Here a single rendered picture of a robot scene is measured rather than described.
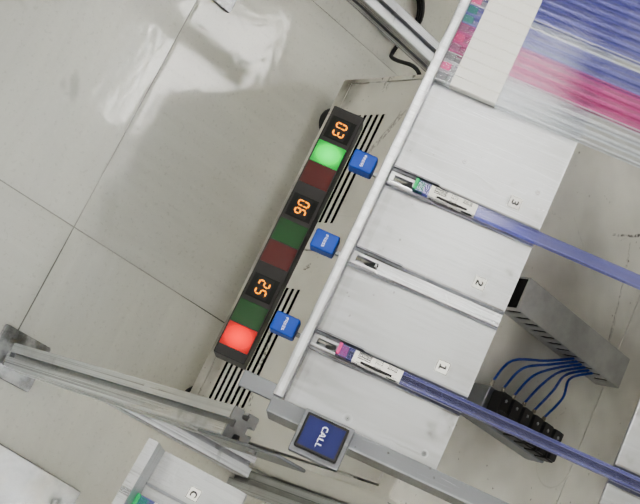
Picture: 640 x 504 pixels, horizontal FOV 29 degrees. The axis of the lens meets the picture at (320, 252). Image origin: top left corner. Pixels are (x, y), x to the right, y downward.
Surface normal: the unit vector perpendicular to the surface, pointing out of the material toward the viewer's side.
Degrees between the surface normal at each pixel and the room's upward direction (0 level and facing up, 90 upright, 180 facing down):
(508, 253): 42
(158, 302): 0
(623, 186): 0
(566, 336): 0
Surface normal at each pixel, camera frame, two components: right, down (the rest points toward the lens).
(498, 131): 0.00, -0.28
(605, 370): 0.61, 0.06
